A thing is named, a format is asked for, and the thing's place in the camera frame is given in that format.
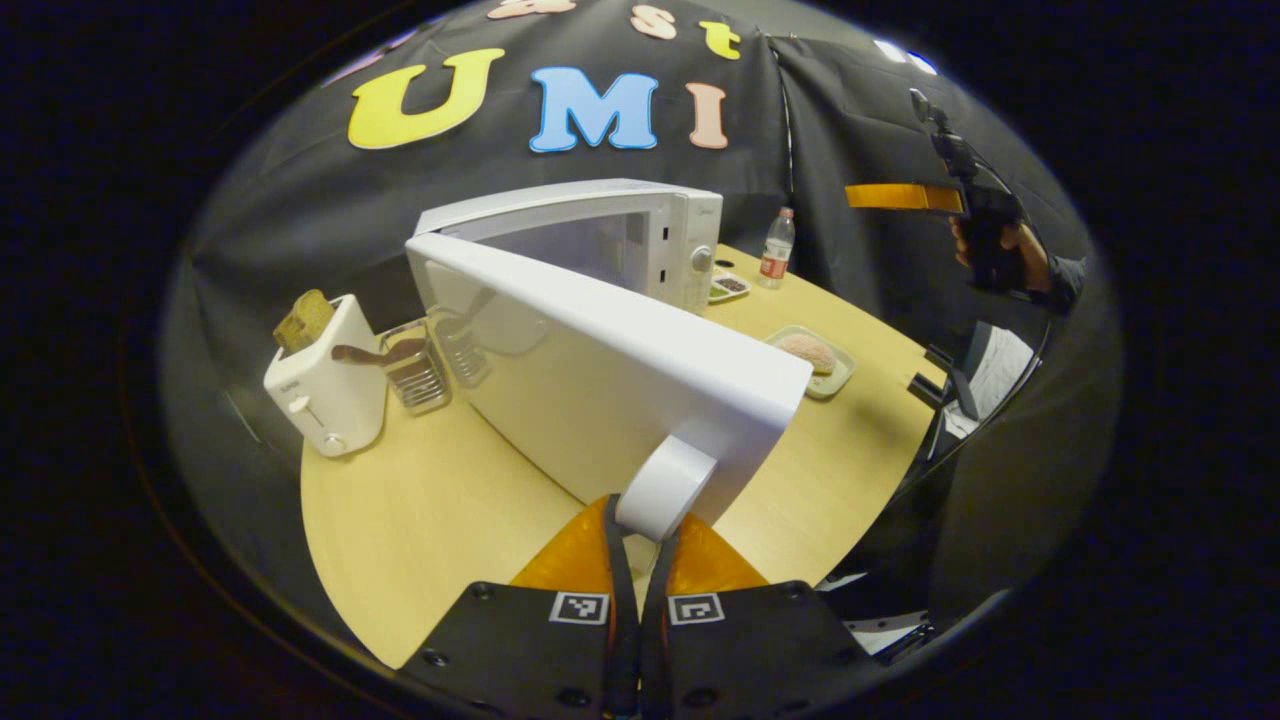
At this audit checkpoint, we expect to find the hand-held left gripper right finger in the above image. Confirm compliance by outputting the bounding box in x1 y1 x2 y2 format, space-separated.
640 510 883 720

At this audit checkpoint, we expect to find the brown toast slice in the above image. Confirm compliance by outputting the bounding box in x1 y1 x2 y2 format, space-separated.
273 289 337 354

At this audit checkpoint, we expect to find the white toaster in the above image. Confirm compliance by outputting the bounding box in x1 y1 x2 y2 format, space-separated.
263 293 389 459

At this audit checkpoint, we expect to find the white rectangular plate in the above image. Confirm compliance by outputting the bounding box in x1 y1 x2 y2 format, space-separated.
764 325 858 401

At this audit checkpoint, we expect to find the white cloth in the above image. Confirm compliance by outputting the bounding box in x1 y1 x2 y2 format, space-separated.
945 325 1037 441

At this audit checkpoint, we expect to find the round breaded patty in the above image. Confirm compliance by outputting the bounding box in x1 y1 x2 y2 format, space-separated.
780 334 838 377

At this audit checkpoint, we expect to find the brown wooden spoon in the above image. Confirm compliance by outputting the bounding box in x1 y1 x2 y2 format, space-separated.
331 338 427 368

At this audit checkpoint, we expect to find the white microwave oven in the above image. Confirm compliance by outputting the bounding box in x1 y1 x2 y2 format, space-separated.
405 178 816 543

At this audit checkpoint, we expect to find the small ceiling light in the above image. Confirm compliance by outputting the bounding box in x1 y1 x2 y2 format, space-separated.
873 38 941 77

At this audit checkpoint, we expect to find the clear glass container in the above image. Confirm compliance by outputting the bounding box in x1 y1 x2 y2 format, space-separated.
380 318 453 416

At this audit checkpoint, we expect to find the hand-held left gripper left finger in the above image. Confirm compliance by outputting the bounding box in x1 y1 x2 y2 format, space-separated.
395 495 642 720

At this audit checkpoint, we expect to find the clear plastic water bottle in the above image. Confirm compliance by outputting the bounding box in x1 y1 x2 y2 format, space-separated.
758 207 798 291

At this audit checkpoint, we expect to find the black chair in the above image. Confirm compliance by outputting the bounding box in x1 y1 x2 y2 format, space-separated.
906 320 1001 443

